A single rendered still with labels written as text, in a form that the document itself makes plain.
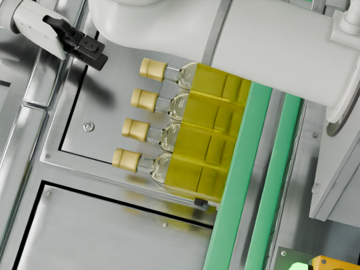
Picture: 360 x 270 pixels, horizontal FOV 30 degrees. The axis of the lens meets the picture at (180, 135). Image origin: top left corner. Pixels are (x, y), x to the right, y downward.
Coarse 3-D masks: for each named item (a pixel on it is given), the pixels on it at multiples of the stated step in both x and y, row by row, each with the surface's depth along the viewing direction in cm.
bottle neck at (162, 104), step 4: (160, 96) 119; (156, 100) 118; (160, 100) 118; (164, 100) 118; (168, 100) 118; (156, 104) 118; (160, 104) 118; (164, 104) 118; (168, 104) 118; (156, 108) 118; (160, 108) 118; (164, 108) 118; (168, 108) 118; (164, 112) 119
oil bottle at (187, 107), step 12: (180, 96) 117; (192, 96) 117; (204, 96) 117; (180, 108) 117; (192, 108) 116; (204, 108) 117; (216, 108) 117; (228, 108) 117; (240, 108) 117; (180, 120) 116; (192, 120) 116; (204, 120) 116; (216, 120) 116; (228, 120) 116; (240, 120) 116; (228, 132) 116
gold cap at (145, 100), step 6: (138, 90) 119; (144, 90) 119; (132, 96) 118; (138, 96) 118; (144, 96) 118; (150, 96) 118; (156, 96) 118; (132, 102) 119; (138, 102) 118; (144, 102) 118; (150, 102) 118; (144, 108) 119; (150, 108) 119
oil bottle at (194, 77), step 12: (180, 72) 119; (192, 72) 118; (204, 72) 118; (216, 72) 118; (180, 84) 118; (192, 84) 117; (204, 84) 117; (216, 84) 117; (228, 84) 117; (240, 84) 117; (216, 96) 117; (228, 96) 117; (240, 96) 117
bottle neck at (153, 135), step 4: (148, 128) 117; (152, 128) 117; (156, 128) 117; (160, 128) 118; (148, 132) 117; (152, 132) 117; (156, 132) 117; (160, 132) 117; (148, 136) 117; (152, 136) 117; (156, 136) 117; (160, 136) 117; (148, 140) 117; (152, 140) 117; (156, 140) 117
